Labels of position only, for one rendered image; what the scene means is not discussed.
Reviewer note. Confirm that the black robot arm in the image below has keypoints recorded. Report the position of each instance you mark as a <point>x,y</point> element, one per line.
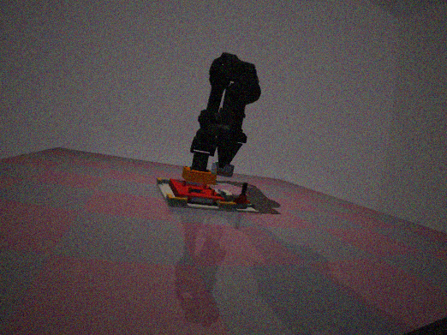
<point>244,91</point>

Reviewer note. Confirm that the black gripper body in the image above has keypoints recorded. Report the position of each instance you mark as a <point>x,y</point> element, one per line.
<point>230,130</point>

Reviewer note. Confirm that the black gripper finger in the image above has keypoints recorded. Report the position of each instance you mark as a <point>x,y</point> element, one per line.
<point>236,149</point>
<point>225,148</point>

